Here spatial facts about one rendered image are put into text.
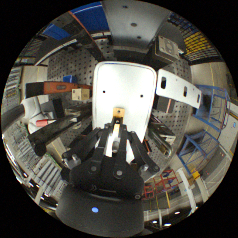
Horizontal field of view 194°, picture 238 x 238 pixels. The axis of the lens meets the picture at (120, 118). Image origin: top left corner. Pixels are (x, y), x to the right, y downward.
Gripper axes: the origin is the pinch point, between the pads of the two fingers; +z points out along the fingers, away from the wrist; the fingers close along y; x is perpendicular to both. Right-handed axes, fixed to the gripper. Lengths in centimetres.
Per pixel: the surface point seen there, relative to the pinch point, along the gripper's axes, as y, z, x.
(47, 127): -14.7, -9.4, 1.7
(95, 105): -8.8, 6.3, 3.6
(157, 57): 10.4, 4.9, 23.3
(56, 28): -26.6, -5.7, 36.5
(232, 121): 776, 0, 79
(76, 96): -12.3, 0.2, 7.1
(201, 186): 634, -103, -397
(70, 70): -49, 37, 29
